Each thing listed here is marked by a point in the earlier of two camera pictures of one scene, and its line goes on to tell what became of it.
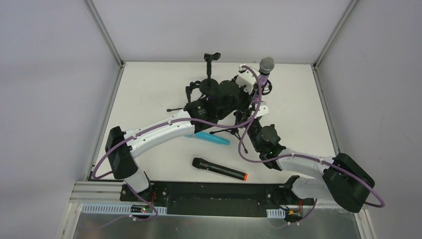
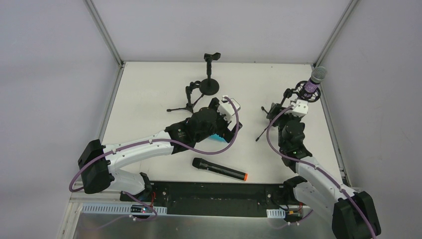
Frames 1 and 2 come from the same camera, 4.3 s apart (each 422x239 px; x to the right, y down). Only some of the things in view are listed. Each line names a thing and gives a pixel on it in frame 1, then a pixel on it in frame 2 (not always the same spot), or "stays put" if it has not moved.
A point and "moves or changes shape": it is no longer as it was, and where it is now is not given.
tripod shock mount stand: (236, 129) -> (296, 93)
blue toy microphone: (210, 137) moves or changes shape
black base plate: (209, 199) stays put
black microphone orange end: (201, 164) stays put
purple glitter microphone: (266, 65) -> (319, 74)
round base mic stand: (209, 86) stays put
